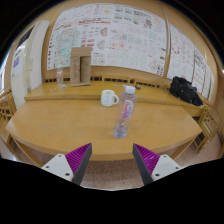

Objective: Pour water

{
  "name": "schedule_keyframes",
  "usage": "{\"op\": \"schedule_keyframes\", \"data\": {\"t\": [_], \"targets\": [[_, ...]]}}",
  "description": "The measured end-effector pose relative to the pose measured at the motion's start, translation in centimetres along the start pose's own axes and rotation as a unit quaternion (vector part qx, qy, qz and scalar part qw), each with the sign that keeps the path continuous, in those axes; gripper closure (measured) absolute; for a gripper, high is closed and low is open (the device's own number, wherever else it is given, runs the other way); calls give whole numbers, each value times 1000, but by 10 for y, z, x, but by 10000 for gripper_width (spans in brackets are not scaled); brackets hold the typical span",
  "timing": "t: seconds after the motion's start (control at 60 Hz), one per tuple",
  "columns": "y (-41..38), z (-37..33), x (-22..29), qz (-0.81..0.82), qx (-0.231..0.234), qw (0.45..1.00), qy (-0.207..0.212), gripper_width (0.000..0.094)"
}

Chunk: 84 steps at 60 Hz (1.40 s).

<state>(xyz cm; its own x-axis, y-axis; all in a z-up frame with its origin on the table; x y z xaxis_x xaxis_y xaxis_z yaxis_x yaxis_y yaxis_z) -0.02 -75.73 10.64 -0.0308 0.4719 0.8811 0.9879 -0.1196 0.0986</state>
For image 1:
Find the narrow printed wall poster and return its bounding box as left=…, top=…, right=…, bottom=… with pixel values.
left=166, top=24, right=215, bottom=101

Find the small clear plastic bottle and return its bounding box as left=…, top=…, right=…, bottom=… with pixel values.
left=56, top=65, right=64, bottom=86

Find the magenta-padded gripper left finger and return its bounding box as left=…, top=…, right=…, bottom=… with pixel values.
left=41, top=142, right=93, bottom=186

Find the wooden chair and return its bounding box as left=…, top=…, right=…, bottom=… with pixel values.
left=193, top=103, right=224, bottom=154
left=0, top=87, right=18, bottom=134

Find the black bag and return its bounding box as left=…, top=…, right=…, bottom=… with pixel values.
left=169, top=76, right=204, bottom=107

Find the brown cardboard box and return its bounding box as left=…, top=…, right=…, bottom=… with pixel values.
left=69, top=46, right=94, bottom=87

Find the white ceramic mug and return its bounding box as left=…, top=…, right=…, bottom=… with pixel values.
left=100, top=89, right=120, bottom=108

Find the large printed wall poster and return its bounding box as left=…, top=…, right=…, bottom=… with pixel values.
left=46, top=3, right=168, bottom=77

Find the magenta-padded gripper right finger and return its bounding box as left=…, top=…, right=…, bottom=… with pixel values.
left=132, top=143, right=184, bottom=186

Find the clear plastic water bottle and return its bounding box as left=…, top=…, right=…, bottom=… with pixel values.
left=113, top=85, right=138, bottom=140

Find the white door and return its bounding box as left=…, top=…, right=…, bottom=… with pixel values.
left=10, top=20, right=50, bottom=109

